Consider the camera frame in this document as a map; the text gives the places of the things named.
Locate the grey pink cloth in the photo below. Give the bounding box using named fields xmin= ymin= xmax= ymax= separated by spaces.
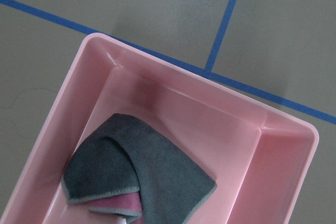
xmin=62 ymin=114 xmax=217 ymax=223

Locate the pink plastic bin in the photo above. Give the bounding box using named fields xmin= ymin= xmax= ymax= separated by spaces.
xmin=1 ymin=33 xmax=319 ymax=223

